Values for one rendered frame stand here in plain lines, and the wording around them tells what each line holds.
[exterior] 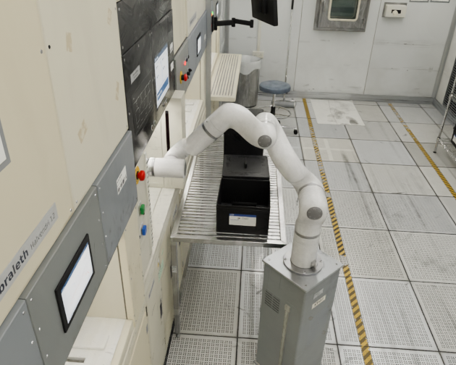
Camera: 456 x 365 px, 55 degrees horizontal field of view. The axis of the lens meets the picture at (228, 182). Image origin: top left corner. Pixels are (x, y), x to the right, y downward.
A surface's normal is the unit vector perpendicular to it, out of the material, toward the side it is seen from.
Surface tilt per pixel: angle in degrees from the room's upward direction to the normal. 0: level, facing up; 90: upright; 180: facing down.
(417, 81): 90
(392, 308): 0
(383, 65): 90
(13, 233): 90
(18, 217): 90
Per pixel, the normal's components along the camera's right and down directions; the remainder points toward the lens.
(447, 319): 0.03, -0.86
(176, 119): -0.07, 0.51
